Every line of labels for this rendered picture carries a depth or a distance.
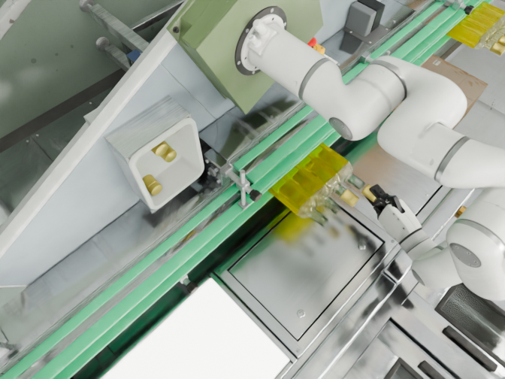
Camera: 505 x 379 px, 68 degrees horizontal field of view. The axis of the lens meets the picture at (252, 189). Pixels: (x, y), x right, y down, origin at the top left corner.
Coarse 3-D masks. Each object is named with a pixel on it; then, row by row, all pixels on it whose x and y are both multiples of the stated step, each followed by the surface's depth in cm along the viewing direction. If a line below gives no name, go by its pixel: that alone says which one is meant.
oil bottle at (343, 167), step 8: (320, 144) 115; (312, 152) 114; (320, 152) 113; (328, 152) 113; (336, 152) 114; (328, 160) 112; (336, 160) 112; (344, 160) 112; (336, 168) 110; (344, 168) 110; (352, 168) 112; (344, 176) 110
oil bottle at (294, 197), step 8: (280, 184) 107; (288, 184) 107; (296, 184) 107; (272, 192) 110; (280, 192) 106; (288, 192) 106; (296, 192) 106; (304, 192) 106; (280, 200) 110; (288, 200) 106; (296, 200) 105; (304, 200) 105; (312, 200) 105; (296, 208) 105; (304, 208) 104; (312, 208) 104; (304, 216) 105
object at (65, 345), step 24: (456, 24) 144; (288, 168) 108; (240, 192) 105; (264, 192) 105; (216, 216) 101; (168, 240) 97; (192, 240) 97; (144, 264) 93; (168, 264) 93; (120, 288) 90; (144, 288) 90; (96, 312) 88; (120, 312) 87; (72, 336) 85; (96, 336) 85; (24, 360) 82; (48, 360) 82; (72, 360) 83
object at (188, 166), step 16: (176, 128) 78; (192, 128) 83; (176, 144) 94; (192, 144) 89; (144, 160) 89; (160, 160) 93; (176, 160) 98; (192, 160) 96; (144, 176) 93; (160, 176) 96; (176, 176) 97; (192, 176) 97; (144, 192) 84; (160, 192) 94; (176, 192) 95
